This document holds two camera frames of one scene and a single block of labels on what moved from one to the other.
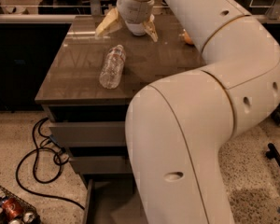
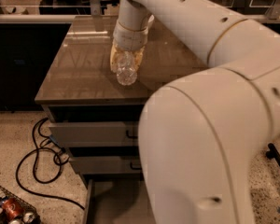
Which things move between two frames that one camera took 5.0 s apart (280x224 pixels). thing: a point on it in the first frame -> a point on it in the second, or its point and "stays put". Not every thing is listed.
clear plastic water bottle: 111,72 -> 126,74
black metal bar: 273,153 stays put
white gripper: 134,12 -> 130,38
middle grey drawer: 101,164 stays put
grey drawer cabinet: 91,119 stays put
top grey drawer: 90,134 stays put
